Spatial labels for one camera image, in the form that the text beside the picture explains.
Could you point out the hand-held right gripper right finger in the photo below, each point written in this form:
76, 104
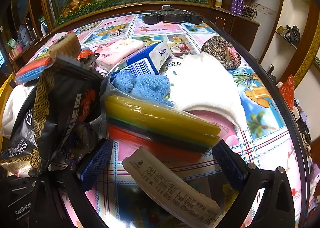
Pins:
228, 168

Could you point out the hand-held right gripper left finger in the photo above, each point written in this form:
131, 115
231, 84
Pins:
96, 160

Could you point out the white labelled tissue packet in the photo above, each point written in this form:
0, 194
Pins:
172, 188

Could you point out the black snack packet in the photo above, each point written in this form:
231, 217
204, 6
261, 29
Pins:
57, 108

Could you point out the yellow green red sponge pack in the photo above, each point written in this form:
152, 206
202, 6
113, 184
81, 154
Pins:
160, 123

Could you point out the blue terry towel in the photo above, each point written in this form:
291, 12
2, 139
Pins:
147, 85

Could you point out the red blue sponge pack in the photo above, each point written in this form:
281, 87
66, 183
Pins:
32, 69

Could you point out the yellow bag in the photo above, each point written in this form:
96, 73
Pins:
5, 87

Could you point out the tan tape roll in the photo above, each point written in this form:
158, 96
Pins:
66, 45

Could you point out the fruit printed tablecloth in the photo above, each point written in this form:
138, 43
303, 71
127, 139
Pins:
262, 143

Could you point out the white folded cloth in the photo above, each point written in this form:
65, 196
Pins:
210, 93

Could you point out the white plastic bag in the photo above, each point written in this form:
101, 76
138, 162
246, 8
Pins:
15, 110

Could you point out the red plastic bag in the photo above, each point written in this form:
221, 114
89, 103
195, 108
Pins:
287, 90

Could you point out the red foil wrapper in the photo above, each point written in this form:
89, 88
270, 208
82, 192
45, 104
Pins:
83, 55

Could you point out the pink tissue pack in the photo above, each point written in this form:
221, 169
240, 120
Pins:
120, 51

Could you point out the blue white tissue pack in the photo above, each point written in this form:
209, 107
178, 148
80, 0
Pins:
147, 60

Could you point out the brown knitted hat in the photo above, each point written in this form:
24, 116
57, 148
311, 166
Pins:
220, 50

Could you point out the brown wooden cabinet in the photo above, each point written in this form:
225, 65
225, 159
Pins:
245, 30

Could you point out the dark thermos jug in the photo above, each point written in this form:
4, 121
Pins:
25, 34

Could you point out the black plastic winged object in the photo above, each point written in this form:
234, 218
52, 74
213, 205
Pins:
172, 16

